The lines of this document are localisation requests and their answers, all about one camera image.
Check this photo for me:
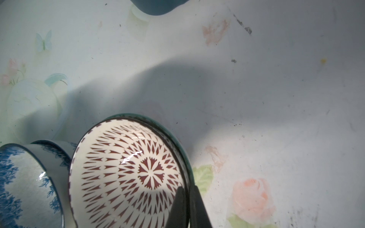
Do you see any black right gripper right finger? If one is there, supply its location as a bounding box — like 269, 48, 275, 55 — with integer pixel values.
189, 185, 212, 228

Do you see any teal plastic bin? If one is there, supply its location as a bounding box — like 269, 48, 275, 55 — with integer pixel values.
131, 0, 189, 16

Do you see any green patterned bowl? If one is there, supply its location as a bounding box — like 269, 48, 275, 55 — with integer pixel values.
104, 113, 195, 200

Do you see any brown patterned white bowl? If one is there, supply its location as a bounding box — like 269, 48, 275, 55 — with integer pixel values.
69, 118, 186, 228

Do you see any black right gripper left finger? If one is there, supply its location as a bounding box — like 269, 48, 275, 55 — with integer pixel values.
165, 187, 188, 228

